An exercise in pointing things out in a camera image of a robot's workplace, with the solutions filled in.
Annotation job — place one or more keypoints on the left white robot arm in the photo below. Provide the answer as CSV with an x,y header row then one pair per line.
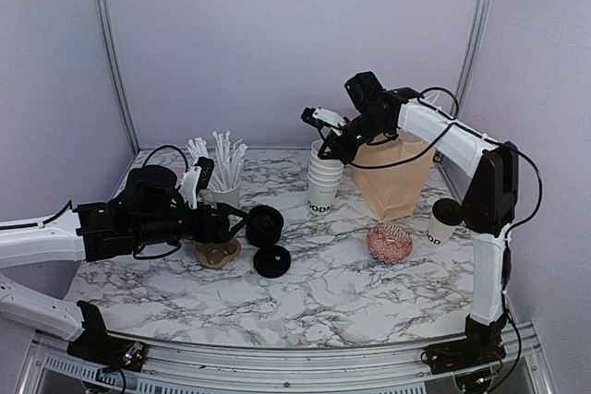
x,y
52,239

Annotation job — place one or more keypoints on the stack of black lids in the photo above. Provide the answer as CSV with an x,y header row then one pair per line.
x,y
264,226

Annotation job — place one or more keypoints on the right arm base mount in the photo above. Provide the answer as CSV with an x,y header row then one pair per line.
x,y
481,345

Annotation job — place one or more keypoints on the black plastic cup lid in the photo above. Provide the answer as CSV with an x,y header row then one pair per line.
x,y
448,211

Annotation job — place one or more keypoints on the brown paper bag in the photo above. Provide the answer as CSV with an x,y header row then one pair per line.
x,y
390,177

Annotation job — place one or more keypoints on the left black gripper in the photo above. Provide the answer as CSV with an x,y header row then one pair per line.
x,y
222,233

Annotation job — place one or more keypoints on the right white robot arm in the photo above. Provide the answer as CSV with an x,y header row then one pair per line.
x,y
488,206

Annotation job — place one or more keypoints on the stack of white cups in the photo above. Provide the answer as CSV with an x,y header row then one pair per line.
x,y
324,178

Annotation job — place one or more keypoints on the aluminium front rail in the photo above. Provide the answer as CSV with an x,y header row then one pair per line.
x,y
178,367

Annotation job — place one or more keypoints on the white paper coffee cup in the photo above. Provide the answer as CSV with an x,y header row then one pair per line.
x,y
439,231

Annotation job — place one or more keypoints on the brown cardboard cup carrier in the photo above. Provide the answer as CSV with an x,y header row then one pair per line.
x,y
216,256

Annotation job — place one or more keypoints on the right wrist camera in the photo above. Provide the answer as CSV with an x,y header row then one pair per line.
x,y
321,117

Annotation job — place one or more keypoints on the left aluminium frame post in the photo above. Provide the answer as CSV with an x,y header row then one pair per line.
x,y
109,48

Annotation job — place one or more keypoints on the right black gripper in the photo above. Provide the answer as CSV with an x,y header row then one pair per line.
x,y
339,149

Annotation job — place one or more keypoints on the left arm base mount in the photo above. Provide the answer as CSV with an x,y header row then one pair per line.
x,y
96,345

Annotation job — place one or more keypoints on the red patterned bowl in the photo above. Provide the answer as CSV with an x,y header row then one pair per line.
x,y
389,243

